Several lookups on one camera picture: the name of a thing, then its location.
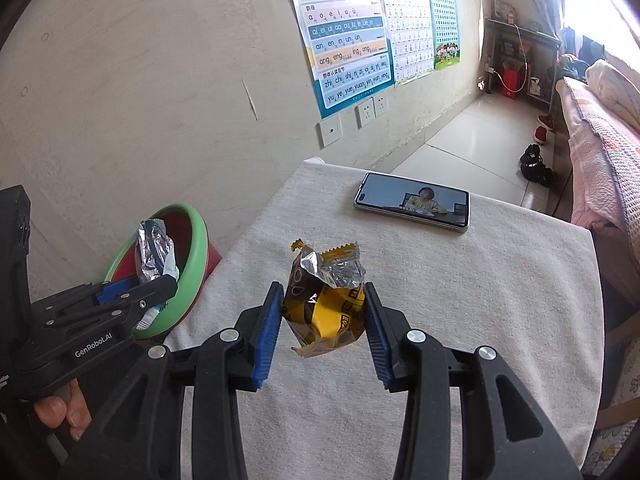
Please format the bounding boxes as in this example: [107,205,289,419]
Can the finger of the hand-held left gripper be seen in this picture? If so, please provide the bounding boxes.
[45,275,180,335]
[31,279,142,317]

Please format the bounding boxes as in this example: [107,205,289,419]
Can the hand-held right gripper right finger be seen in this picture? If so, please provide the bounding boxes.
[364,281,584,480]

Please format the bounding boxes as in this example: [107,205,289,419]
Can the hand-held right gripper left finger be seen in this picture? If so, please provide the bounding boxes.
[57,281,286,480]

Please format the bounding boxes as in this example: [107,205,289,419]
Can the silver foil wrapper blue print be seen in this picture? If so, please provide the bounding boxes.
[134,218,180,331]

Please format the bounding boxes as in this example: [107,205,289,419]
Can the green-rimmed red bin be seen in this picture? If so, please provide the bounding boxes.
[103,203,223,341]

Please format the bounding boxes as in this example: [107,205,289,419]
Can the yellow snack wrapper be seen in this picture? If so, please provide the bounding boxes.
[282,239,368,359]

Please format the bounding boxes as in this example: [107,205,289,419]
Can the person's left hand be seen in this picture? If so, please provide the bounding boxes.
[33,377,94,443]

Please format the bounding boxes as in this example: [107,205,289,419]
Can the white table cloth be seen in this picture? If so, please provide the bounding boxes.
[162,157,606,480]

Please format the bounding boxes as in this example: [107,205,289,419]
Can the smartphone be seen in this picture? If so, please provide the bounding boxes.
[354,172,471,234]

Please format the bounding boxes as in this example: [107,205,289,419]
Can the floral patterned cloth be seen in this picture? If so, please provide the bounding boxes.
[584,355,640,476]

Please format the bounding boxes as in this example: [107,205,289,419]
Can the bed with pink sheet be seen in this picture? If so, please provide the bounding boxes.
[555,75,640,261]

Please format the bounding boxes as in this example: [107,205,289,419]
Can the red bucket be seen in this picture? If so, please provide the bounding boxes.
[501,67,524,99]

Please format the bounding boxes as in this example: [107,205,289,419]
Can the white grid chart poster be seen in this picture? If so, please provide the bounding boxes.
[375,0,435,87]

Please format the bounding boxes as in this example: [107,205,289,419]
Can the blue letter chart poster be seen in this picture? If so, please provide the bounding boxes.
[280,0,396,120]

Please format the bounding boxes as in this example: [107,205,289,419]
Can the green grid chart poster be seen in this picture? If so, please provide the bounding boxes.
[425,0,462,71]

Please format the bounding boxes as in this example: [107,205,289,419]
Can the yellow blanket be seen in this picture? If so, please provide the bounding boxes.
[585,59,640,134]

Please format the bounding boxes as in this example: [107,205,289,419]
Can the side table with items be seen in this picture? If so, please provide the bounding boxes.
[482,17,563,111]

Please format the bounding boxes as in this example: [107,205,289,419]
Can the dark clothes pile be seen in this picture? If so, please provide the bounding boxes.
[557,27,609,81]

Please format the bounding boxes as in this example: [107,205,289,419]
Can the window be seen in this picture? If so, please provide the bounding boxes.
[562,0,640,61]

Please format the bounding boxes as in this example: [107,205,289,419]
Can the white round-hole wall plate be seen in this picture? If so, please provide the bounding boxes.
[316,114,344,149]

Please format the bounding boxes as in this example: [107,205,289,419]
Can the white cable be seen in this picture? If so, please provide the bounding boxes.
[492,21,532,97]

